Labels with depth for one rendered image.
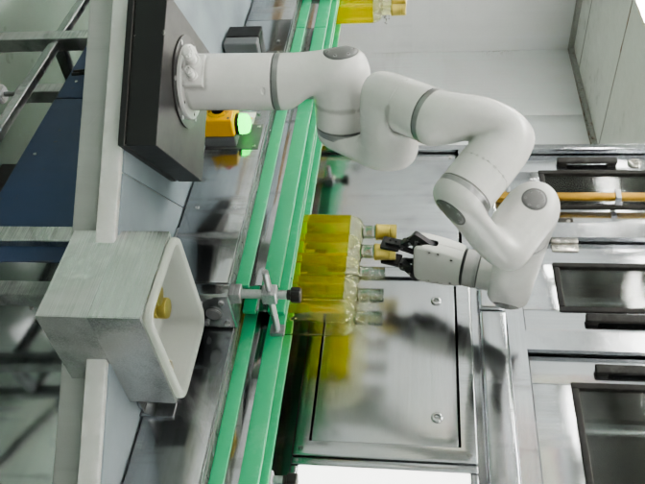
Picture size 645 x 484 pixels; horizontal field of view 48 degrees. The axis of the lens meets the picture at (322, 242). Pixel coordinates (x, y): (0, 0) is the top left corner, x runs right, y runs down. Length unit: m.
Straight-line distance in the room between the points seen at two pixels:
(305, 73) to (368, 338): 0.60
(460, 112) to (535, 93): 6.36
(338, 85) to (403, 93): 0.13
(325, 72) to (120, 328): 0.51
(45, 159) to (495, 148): 1.03
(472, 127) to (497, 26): 6.80
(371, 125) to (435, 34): 6.73
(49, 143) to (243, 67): 0.67
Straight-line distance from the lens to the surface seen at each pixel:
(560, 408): 1.53
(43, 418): 1.63
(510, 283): 1.29
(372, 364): 1.50
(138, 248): 1.14
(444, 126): 1.07
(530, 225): 1.12
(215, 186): 1.49
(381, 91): 1.14
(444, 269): 1.48
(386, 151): 1.16
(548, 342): 1.59
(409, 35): 7.87
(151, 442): 1.26
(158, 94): 1.17
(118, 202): 1.18
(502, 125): 1.08
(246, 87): 1.23
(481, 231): 1.07
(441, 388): 1.47
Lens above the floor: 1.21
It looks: 8 degrees down
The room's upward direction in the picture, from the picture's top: 91 degrees clockwise
